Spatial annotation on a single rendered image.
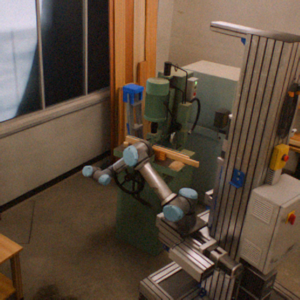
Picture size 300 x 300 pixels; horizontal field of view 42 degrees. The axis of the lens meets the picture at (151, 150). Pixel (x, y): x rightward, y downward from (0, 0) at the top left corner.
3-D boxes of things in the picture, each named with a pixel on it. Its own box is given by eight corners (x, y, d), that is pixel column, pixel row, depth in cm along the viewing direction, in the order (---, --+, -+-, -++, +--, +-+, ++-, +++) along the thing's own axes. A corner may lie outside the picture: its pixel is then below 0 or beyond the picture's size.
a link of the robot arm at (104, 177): (115, 172, 265) (102, 165, 270) (104, 178, 257) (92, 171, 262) (113, 181, 269) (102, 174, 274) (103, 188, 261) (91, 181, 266)
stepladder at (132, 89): (124, 191, 429) (119, 87, 382) (136, 182, 449) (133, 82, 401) (136, 195, 421) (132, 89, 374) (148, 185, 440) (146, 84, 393)
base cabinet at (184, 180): (114, 237, 356) (116, 170, 325) (147, 208, 402) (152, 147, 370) (156, 257, 337) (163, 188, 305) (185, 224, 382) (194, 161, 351)
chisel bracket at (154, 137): (146, 143, 313) (146, 133, 309) (154, 137, 324) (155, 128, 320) (153, 145, 310) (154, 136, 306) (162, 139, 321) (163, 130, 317)
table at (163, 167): (106, 159, 314) (106, 152, 311) (127, 146, 338) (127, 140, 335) (171, 183, 288) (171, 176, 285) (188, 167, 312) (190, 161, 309)
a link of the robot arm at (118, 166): (153, 132, 249) (111, 163, 281) (143, 137, 240) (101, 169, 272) (162, 147, 248) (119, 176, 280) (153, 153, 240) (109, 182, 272)
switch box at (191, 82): (184, 98, 317) (186, 79, 310) (189, 95, 325) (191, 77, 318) (190, 99, 314) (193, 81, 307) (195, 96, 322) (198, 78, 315)
